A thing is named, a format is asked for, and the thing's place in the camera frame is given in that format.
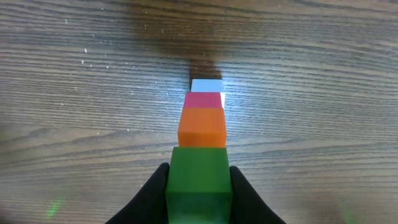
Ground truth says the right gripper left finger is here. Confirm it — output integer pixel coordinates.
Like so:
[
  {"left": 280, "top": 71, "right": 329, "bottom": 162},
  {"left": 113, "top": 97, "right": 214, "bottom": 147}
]
[{"left": 104, "top": 162, "right": 170, "bottom": 224}]

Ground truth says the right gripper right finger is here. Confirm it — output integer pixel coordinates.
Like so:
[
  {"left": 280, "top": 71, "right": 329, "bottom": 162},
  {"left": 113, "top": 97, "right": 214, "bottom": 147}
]
[{"left": 229, "top": 166, "right": 287, "bottom": 224}]

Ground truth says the green cube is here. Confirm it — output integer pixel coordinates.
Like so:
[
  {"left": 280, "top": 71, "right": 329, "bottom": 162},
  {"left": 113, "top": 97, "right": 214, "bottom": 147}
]
[{"left": 165, "top": 146, "right": 233, "bottom": 224}]

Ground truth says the orange cube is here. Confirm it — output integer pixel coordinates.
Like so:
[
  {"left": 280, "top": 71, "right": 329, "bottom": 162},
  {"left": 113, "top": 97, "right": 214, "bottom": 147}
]
[{"left": 177, "top": 106, "right": 228, "bottom": 148}]

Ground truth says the red cube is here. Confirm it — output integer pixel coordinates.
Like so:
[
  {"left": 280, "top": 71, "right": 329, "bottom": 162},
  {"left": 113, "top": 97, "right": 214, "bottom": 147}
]
[{"left": 183, "top": 91, "right": 223, "bottom": 109}]

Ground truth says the white cube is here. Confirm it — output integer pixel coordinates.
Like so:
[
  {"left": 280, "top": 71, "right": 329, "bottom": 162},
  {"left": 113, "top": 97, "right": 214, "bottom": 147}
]
[{"left": 190, "top": 78, "right": 226, "bottom": 110}]

